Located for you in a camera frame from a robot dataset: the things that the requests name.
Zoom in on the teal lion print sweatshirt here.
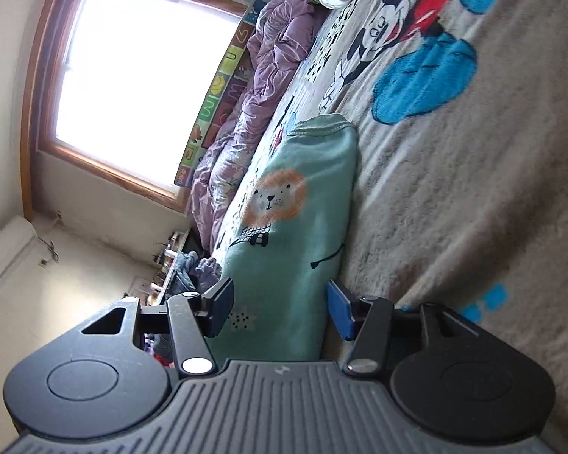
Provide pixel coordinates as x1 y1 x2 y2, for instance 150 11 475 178
209 114 357 364

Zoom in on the folded blue jeans stack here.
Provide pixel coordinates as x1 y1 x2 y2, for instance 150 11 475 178
166 251 222 297

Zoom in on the cluttered white desk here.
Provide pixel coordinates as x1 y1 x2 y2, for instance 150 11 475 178
123 229 190 306

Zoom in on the colourful alphabet foam headboard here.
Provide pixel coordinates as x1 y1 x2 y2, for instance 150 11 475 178
174 0 271 188

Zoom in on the Mickey Mouse plush bed blanket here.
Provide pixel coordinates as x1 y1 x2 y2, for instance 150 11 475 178
218 0 568 452

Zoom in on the wooden framed window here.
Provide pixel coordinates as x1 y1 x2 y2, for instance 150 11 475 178
21 0 249 213

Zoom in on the purple crumpled duvet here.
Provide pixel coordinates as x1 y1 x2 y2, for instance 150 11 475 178
190 0 324 252

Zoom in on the white wall air conditioner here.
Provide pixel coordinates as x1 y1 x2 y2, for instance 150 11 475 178
0 215 36 290

